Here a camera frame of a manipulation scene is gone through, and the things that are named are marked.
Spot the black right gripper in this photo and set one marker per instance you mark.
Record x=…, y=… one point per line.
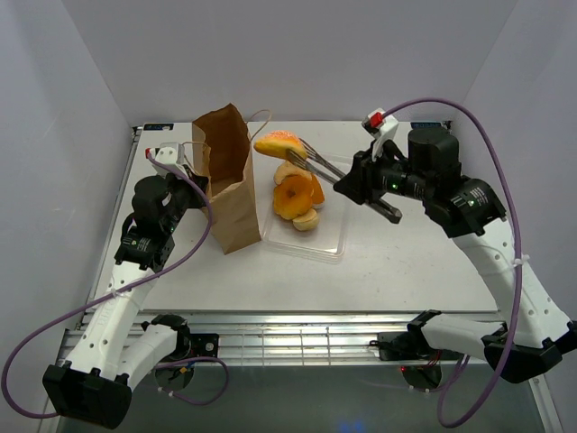
x=360, y=179

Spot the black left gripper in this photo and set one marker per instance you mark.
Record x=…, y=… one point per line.
x=198, y=199

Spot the brown paper bag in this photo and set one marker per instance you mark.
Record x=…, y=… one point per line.
x=221, y=149

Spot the orange bread wedge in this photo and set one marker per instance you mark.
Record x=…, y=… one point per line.
x=318, y=196

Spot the small tan bread roll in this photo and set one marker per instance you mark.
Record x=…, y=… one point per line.
x=307, y=221

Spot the metal serving tongs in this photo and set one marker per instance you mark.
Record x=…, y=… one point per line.
x=318, y=165

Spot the sugared half bun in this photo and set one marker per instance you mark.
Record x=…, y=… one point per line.
x=277, y=144

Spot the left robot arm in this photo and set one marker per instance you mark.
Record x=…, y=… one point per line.
x=96, y=381

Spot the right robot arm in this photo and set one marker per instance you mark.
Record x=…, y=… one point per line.
x=534, y=333

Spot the curved croissant bread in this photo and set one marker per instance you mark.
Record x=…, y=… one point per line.
x=288, y=169

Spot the clear plastic tray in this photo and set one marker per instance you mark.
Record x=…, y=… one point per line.
x=324, y=243

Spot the blue label sticker left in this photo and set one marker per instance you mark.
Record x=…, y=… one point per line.
x=158, y=127

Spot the blue label sticker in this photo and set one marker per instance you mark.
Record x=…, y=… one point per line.
x=426, y=125
x=158, y=127

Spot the blue label sticker right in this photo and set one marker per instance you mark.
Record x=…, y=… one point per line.
x=426, y=125

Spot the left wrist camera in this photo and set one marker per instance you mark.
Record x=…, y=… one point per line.
x=168, y=154

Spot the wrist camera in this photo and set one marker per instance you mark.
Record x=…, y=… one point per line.
x=168, y=154
x=381, y=128

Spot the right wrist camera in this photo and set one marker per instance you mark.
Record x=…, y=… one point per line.
x=381, y=128

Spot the large orange ring bread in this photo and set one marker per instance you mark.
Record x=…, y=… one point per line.
x=293, y=197

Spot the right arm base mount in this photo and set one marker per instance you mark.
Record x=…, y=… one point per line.
x=420, y=366

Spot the aluminium frame rail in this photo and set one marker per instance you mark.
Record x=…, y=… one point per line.
x=266, y=340

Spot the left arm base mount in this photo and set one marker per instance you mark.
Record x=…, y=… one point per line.
x=177, y=378

